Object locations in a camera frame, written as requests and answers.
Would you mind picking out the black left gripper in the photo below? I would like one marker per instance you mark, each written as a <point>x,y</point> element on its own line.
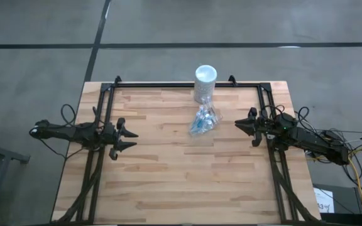
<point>112,136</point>

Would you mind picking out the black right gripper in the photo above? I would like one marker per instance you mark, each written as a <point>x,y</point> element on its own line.
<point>267,128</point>

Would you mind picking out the clear acrylic organizer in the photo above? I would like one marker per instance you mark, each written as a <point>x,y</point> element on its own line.
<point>215,125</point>

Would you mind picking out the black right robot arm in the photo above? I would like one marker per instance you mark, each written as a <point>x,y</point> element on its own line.
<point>319,141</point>

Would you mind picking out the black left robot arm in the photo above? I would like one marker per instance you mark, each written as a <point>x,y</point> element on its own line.
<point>68,133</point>

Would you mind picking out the white wipes canister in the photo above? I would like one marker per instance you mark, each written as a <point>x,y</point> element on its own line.
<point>205,81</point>

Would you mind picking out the white paper label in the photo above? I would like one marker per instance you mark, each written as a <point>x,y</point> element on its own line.
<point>324,201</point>

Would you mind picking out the black box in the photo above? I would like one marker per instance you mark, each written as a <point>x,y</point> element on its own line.
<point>347,197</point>

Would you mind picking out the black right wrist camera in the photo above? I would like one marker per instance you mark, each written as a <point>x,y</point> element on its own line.
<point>286,120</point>

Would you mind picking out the black aluminium table frame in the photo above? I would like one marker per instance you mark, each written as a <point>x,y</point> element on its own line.
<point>168,85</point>

